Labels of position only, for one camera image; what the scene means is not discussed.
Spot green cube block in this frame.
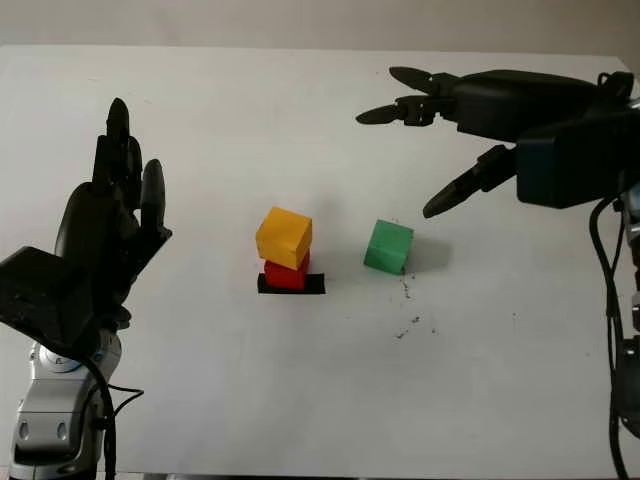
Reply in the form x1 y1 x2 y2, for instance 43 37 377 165
363 218 416 276

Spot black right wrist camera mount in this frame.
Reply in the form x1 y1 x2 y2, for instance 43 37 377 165
514 110 640 209

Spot yellow cube block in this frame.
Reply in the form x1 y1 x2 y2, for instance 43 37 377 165
255 206 314 270

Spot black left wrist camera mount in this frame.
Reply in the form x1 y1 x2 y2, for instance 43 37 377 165
0 246 100 359

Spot red cube block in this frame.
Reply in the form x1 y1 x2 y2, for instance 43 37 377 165
263 249 312 291

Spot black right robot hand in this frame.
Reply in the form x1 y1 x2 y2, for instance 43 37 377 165
355 66 630 220

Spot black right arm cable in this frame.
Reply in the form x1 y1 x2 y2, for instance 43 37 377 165
588 194 632 480

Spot black tape strip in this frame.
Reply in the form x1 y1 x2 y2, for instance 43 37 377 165
256 272 327 296

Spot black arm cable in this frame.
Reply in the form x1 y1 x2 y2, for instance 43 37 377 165
588 194 632 480
74 349 146 480

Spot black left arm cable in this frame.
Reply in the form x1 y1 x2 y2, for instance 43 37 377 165
74 349 146 480

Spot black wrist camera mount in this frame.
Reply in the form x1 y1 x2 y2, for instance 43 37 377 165
514 110 640 209
0 246 100 359

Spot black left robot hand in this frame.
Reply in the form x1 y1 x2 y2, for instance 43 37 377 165
53 97 174 326

